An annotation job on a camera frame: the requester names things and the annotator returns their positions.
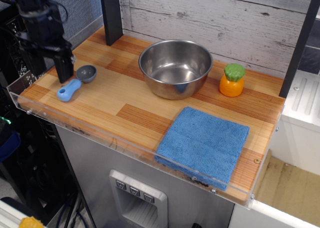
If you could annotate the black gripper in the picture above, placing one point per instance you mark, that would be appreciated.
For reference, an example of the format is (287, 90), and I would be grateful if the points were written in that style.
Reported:
(44, 38)

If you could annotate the blue handled grey spoon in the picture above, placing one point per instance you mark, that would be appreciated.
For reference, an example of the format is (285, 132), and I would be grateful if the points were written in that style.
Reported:
(84, 74)

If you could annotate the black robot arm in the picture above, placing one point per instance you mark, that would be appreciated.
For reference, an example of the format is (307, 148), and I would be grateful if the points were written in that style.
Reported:
(44, 38)

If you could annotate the blue folded cloth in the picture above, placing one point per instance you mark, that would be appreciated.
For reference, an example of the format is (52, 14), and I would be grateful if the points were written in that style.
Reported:
(203, 147)

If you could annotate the blue fabric panel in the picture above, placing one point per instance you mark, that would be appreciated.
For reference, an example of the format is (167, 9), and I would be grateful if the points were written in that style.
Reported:
(81, 19)

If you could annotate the stainless steel bowl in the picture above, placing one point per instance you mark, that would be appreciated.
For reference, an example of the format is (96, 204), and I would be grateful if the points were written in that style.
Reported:
(175, 69)

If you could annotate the silver toy fridge cabinet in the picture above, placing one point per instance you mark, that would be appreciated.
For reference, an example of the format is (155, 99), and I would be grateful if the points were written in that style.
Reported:
(91, 163)

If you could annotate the grey ice dispenser panel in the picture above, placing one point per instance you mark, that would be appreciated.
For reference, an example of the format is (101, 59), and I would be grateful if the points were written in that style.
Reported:
(138, 204)

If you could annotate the orange toy carrot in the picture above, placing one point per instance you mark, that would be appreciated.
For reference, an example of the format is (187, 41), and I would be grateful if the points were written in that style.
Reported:
(232, 82)

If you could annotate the white toy sink unit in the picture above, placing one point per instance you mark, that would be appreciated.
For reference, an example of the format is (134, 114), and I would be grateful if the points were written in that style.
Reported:
(288, 194)

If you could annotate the black vertical post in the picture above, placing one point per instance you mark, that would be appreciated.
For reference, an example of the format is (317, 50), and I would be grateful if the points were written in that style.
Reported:
(112, 20)

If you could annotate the black right post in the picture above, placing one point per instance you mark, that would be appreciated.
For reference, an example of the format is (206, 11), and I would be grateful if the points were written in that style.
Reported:
(299, 48)

